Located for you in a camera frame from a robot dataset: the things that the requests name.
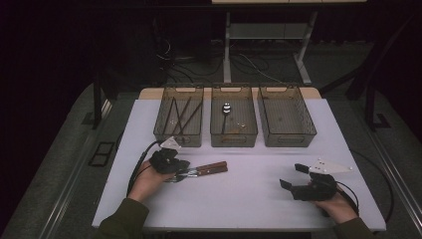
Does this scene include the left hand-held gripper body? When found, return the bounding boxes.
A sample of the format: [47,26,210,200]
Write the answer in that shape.
[148,135,191,174]

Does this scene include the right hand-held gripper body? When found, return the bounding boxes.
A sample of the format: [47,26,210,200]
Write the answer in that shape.
[292,157,353,201]

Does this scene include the knife with wooden handle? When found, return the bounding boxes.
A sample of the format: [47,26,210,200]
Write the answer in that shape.
[178,160,228,175]

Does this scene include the fork with wooden handle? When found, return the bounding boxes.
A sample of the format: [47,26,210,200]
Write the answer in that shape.
[164,165,229,183]

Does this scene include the smoky transparent plastic basket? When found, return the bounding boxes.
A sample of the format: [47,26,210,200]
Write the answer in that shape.
[210,84,259,148]
[153,85,204,148]
[257,84,317,148]

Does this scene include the metal spoon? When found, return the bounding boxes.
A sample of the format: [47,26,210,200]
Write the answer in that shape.
[220,103,233,134]

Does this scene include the person's right hand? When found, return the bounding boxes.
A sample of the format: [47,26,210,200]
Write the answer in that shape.
[312,190,359,225]

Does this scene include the person's left hand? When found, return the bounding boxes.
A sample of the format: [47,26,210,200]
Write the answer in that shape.
[127,162,175,203]

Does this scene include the light wooden board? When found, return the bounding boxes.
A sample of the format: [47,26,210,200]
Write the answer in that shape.
[138,87,322,101]

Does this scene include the black metal stand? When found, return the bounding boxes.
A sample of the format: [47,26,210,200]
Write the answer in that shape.
[319,16,422,132]

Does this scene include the metal floor rail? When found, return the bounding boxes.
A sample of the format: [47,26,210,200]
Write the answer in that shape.
[43,99,113,239]
[351,99,422,227]

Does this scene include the tangle of floor cables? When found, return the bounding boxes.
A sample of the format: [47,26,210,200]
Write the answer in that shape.
[155,36,293,86]

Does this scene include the white metal desk frame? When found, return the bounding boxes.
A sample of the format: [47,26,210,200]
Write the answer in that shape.
[212,0,367,87]

